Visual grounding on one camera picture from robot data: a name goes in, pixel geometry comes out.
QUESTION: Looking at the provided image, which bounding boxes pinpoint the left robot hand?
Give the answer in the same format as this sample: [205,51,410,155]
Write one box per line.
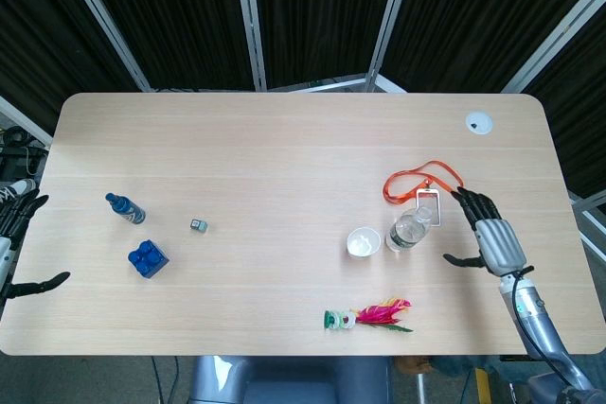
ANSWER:
[0,188,71,301]

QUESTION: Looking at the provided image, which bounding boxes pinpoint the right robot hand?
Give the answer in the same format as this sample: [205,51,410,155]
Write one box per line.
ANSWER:
[442,186,528,278]

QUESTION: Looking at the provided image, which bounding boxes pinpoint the transparent plastic bottle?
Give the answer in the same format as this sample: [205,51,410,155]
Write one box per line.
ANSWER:
[384,205,433,254]

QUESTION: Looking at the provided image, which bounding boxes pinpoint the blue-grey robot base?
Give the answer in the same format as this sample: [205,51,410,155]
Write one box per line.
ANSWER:
[188,355,394,404]

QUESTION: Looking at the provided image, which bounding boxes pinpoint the blue spray bottle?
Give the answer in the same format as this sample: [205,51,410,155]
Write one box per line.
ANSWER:
[104,192,147,226]

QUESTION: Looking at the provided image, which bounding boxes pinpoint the white paper cup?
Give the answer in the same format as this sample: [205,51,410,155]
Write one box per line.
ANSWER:
[347,226,383,257]

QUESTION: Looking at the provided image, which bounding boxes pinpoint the transparent badge holder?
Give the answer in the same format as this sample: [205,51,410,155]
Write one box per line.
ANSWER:
[415,187,442,226]

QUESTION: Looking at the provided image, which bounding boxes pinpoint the blue toy brick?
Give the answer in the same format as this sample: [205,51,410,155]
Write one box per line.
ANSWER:
[127,238,170,279]

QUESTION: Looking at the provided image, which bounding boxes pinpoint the colourful feather shuttlecock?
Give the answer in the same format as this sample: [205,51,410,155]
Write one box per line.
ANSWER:
[323,297,414,333]

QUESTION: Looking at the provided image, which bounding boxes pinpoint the brown floor object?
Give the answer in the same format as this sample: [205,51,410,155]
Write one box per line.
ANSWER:
[395,356,430,372]

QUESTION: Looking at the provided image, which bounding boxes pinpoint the black folding screen panel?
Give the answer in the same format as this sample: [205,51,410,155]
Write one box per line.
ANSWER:
[368,0,606,94]
[0,0,152,148]
[61,0,261,93]
[241,0,418,93]
[508,0,606,216]

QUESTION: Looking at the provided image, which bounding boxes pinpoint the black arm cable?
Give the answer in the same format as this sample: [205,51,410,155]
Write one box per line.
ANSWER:
[500,265,550,367]

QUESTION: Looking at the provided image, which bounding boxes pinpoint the black cable heap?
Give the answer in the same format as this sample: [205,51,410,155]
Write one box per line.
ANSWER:
[0,125,48,178]

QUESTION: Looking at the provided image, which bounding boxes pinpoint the orange lanyard strap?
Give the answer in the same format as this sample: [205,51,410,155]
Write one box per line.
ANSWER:
[382,160,465,205]

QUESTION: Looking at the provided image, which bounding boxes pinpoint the white cable grommet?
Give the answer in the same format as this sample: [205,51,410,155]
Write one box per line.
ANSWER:
[464,111,493,136]

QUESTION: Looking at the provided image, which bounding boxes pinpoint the black floor cable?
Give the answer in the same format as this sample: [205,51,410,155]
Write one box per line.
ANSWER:
[150,355,162,404]
[169,355,181,400]

